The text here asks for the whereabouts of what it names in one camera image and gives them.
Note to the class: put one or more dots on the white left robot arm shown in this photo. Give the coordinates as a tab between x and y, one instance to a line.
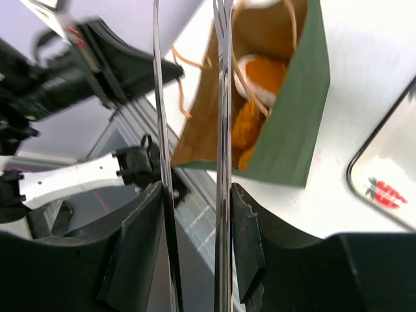
43	156

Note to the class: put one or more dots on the metal food tongs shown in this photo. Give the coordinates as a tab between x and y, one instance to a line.
223	271

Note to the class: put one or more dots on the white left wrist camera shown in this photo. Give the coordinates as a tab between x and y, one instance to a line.
55	15

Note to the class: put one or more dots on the strawberry pattern tray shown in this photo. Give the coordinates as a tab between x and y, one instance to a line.
382	173

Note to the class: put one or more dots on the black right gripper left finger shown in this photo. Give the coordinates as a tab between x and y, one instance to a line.
106	265

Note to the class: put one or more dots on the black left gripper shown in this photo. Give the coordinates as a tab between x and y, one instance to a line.
126	73

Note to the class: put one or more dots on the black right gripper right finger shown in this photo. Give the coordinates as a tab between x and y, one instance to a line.
281	268

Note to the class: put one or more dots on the aluminium table rail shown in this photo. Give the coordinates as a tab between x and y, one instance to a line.
195	212

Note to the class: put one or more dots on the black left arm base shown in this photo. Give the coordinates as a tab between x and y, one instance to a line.
180	188

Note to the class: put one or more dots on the large orange crumb bread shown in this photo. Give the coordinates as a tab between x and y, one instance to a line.
245	132

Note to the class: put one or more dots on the long sesame bread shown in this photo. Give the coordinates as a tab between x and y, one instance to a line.
264	76

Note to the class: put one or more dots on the green brown paper bag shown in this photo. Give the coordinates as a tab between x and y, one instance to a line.
285	147

